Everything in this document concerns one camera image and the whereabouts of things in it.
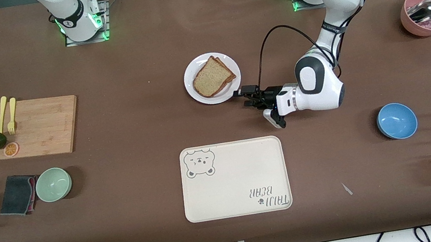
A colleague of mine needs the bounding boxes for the brown bread slice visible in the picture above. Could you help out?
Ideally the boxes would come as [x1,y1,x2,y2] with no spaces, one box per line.
[189,53,238,100]
[209,52,239,90]

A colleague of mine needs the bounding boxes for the white round plate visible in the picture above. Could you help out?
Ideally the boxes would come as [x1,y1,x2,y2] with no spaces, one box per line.
[180,48,246,109]

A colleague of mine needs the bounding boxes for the yellow plastic knife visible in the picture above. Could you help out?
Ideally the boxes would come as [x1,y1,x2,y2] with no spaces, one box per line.
[0,96,13,134]

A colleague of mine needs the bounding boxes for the yellow plastic fork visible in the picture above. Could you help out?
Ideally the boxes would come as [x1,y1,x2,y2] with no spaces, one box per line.
[2,97,22,136]

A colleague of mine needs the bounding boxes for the orange slice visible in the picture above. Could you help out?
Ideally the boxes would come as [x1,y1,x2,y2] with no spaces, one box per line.
[2,141,21,159]

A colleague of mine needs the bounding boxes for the wooden cutting board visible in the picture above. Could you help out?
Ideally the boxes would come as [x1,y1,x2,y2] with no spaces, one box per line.
[0,91,86,166]

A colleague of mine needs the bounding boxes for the cream bear print tray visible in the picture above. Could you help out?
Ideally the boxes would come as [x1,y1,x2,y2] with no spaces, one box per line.
[174,132,294,227]

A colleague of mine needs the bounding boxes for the grey folded cloth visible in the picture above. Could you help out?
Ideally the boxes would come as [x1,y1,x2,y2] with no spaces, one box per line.
[0,171,46,220]

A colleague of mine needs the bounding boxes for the pale green bowl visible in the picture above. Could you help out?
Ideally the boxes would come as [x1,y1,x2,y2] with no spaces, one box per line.
[32,165,76,205]

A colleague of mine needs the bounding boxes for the blue bowl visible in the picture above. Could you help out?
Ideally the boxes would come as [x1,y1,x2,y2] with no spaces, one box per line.
[374,99,421,143]

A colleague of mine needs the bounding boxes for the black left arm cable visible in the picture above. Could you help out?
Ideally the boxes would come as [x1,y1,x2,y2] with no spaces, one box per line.
[245,0,397,91]

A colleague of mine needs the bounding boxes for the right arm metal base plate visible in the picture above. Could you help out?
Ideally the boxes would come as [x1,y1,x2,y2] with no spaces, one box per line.
[59,1,113,48]

